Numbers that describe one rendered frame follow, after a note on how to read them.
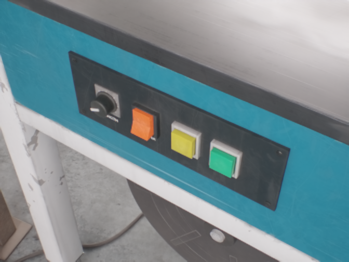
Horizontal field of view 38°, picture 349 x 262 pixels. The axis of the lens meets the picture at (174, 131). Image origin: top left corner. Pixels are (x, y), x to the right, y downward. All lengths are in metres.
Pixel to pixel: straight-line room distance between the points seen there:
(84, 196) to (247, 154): 0.84
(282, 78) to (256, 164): 0.09
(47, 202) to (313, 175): 0.53
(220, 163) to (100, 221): 0.77
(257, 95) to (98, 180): 0.91
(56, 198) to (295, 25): 0.54
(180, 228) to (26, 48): 0.52
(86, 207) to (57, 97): 0.65
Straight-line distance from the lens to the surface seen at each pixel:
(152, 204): 1.00
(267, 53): 0.45
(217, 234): 0.87
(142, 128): 0.52
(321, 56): 0.46
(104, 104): 0.53
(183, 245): 1.04
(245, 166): 0.49
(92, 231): 1.21
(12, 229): 1.23
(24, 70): 0.64
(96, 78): 0.54
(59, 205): 0.91
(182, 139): 0.49
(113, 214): 1.23
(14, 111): 0.73
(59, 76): 0.59
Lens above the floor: 1.01
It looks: 46 degrees down
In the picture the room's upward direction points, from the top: straight up
